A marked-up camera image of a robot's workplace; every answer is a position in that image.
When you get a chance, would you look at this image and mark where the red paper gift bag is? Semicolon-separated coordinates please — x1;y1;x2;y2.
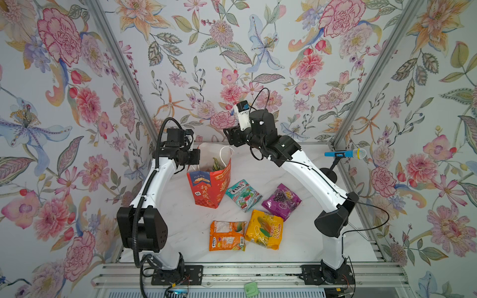
187;143;234;209

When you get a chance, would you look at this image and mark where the green snack packet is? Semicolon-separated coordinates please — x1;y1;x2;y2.
226;180;263;212

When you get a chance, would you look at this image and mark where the purple grape candy bag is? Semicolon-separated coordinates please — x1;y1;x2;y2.
262;183;302;221

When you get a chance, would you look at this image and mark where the yellow candy bag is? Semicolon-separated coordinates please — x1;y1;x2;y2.
245;210;284;250

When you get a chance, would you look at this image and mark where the orange snack packet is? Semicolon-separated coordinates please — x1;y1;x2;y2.
209;221;247;252

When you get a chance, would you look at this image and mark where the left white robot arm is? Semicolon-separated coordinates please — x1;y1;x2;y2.
117;128;200;271

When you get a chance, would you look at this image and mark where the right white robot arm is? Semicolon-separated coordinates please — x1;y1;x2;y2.
224;104;358;271

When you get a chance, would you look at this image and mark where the blue toy microphone on stand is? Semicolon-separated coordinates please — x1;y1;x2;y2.
320;149;368;183

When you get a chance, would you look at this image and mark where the black screwdriver with metal shaft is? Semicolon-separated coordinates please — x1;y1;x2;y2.
349;220;371;242

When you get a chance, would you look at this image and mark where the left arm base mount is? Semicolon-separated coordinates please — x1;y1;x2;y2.
151;264;204;286

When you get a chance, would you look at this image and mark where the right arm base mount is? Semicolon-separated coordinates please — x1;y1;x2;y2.
298;261;355;286

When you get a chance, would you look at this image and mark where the aluminium front rail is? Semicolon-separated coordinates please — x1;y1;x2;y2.
91;260;411;290

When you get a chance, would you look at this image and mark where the green clip on rail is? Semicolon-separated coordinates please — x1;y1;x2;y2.
244;282;260;298

